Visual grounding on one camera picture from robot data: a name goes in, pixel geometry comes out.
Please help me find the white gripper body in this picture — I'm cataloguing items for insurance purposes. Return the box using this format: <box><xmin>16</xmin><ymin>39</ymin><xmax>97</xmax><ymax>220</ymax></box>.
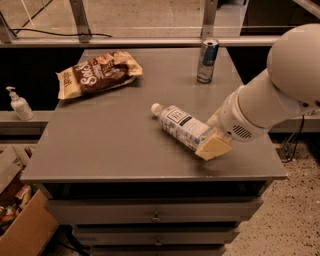
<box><xmin>213</xmin><ymin>87</ymin><xmax>271</xmax><ymax>142</ymax></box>

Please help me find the blue plastic water bottle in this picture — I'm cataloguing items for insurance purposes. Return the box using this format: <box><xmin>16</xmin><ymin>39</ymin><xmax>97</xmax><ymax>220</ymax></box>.
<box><xmin>151</xmin><ymin>103</ymin><xmax>211</xmax><ymax>151</ymax></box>

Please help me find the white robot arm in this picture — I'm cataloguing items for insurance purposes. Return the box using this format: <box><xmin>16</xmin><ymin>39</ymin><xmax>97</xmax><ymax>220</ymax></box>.
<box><xmin>195</xmin><ymin>24</ymin><xmax>320</xmax><ymax>160</ymax></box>

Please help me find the redbull can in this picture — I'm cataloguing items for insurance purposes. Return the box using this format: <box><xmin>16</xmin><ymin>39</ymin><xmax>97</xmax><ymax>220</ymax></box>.
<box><xmin>197</xmin><ymin>38</ymin><xmax>219</xmax><ymax>83</ymax></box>

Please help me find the white pump dispenser bottle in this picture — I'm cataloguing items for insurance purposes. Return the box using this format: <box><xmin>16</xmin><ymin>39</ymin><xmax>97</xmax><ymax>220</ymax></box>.
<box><xmin>6</xmin><ymin>86</ymin><xmax>34</xmax><ymax>121</ymax></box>

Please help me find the top drawer knob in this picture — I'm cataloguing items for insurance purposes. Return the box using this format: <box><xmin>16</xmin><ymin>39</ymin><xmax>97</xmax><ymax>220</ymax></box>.
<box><xmin>151</xmin><ymin>212</ymin><xmax>161</xmax><ymax>223</ymax></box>

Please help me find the drawer knob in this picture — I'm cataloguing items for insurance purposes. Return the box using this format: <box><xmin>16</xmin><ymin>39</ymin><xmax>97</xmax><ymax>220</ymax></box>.
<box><xmin>151</xmin><ymin>212</ymin><xmax>161</xmax><ymax>223</ymax></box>
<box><xmin>154</xmin><ymin>237</ymin><xmax>163</xmax><ymax>247</ymax></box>

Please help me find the grey drawer cabinet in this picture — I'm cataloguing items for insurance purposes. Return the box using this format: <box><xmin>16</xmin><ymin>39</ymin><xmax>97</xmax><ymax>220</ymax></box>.
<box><xmin>22</xmin><ymin>48</ymin><xmax>286</xmax><ymax>256</ymax></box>

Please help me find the brown snack chip bag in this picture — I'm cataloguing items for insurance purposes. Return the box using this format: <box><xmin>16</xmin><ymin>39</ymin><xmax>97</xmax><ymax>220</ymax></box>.
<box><xmin>57</xmin><ymin>51</ymin><xmax>143</xmax><ymax>100</ymax></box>

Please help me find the cardboard box with items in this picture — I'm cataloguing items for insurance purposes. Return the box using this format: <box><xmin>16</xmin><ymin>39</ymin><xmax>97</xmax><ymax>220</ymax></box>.
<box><xmin>0</xmin><ymin>145</ymin><xmax>58</xmax><ymax>256</ymax></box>

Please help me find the black cable near floor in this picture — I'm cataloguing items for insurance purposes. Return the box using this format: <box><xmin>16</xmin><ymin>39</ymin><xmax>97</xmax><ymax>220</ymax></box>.
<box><xmin>280</xmin><ymin>115</ymin><xmax>306</xmax><ymax>164</ymax></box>

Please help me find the black cable on ledge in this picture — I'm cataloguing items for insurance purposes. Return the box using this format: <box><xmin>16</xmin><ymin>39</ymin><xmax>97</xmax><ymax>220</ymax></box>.
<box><xmin>9</xmin><ymin>27</ymin><xmax>114</xmax><ymax>39</ymax></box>

